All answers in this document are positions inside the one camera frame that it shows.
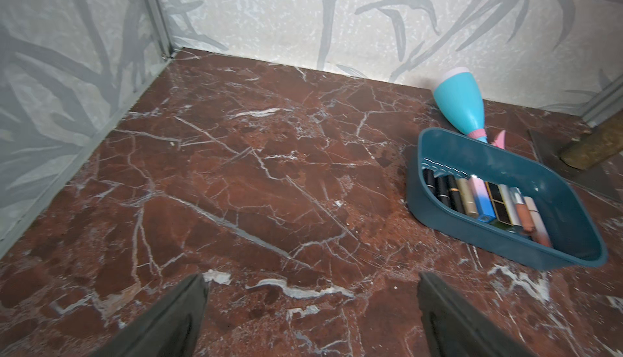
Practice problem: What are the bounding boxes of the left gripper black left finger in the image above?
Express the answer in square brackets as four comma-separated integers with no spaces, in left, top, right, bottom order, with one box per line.
[92,274,209,356]

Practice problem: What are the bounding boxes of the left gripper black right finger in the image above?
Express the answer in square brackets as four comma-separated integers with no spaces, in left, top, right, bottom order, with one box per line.
[417,272,532,356]

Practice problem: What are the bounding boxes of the blue pink lipstick tube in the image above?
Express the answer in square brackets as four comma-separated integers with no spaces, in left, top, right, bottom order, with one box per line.
[468,175,496,223]

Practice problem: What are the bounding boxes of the black lipstick sideways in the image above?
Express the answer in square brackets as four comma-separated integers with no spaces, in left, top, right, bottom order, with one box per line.
[446,175,466,214]

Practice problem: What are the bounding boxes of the beige lipstick tube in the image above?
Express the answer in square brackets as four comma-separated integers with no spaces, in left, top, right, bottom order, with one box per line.
[456,178,479,218]

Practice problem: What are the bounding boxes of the light pink lipstick tube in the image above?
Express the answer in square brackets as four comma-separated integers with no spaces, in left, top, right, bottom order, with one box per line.
[524,196,553,248]

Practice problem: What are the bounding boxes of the rose lipstick tube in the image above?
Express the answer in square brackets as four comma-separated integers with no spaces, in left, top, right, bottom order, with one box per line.
[509,187,535,234]

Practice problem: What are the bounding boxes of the silver lipstick tube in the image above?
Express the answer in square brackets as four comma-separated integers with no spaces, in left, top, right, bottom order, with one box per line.
[498,184,522,227]

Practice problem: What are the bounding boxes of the teal plastic storage box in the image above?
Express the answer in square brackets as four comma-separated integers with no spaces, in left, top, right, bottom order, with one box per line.
[406,128,608,270]

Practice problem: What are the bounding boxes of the pink artificial blossom tree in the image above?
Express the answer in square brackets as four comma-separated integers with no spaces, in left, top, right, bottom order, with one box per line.
[529,111,622,202]

